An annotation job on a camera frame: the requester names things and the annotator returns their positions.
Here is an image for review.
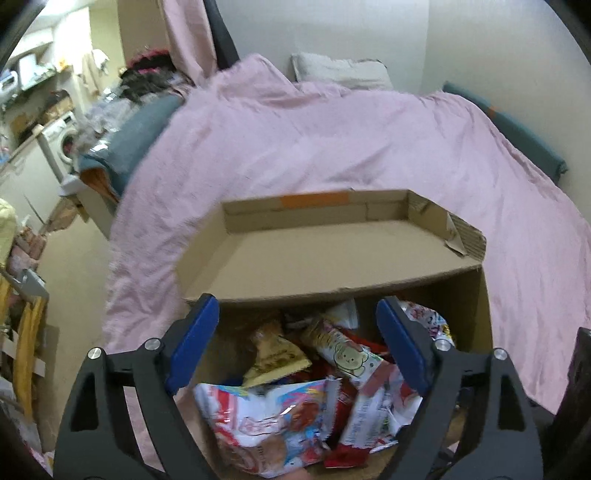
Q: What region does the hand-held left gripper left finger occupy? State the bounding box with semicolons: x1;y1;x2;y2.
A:
53;293;221;480

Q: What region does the grey pillow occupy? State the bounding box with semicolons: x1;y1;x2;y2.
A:
290;52;394;92

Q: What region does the hanging white towel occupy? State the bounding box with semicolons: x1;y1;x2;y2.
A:
82;48;110;92

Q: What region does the red snack packet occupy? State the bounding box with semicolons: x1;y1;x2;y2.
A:
323;344;402;469

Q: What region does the orange chip packet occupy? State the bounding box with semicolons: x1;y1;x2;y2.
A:
242;322;313;388

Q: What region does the pale yellow quilt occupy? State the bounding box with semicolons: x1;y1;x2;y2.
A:
0;198;17;260

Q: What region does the dark cloth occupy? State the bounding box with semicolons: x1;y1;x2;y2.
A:
540;327;591;480

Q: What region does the white washing machine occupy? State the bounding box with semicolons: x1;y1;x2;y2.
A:
41;111;80;182

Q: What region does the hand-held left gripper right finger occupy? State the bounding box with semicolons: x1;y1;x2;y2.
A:
375;295;546;480

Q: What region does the bear print snack packet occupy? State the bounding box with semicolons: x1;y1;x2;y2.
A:
301;318;387;394

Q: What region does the pink curtain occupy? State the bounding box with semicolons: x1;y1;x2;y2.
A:
159;0;219;85

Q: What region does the teal bolster cushion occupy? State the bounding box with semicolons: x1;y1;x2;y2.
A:
442;82;568;179

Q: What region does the pile of dark clothes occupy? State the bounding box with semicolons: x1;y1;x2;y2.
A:
119;45;186;101

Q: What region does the brown cardboard box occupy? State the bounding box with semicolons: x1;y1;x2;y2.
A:
178;188;495;480

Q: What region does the white packet with pink print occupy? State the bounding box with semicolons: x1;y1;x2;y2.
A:
398;300;457;352

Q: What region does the pale blue red label packet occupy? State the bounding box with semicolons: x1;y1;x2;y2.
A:
193;376;343;479

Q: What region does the pink blanket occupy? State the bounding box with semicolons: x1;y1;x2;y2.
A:
102;53;589;416

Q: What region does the blue-grey blanket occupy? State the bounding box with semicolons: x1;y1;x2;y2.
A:
78;94;184;195

